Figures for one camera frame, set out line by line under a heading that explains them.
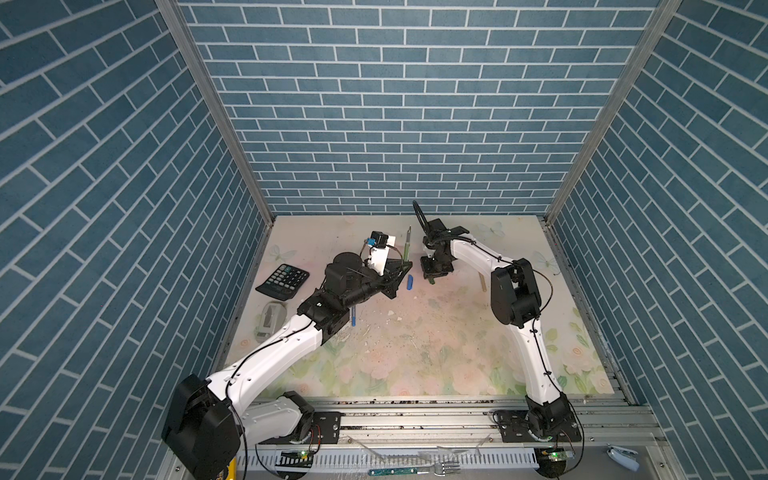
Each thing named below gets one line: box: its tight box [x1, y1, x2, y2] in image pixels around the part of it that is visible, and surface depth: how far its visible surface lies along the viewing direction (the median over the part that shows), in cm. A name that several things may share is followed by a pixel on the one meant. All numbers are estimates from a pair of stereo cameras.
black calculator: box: [255, 263, 310, 301], surface depth 101 cm
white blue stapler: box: [606, 443, 640, 472], surface depth 71 cm
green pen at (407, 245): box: [404, 225, 412, 262], surface depth 71 cm
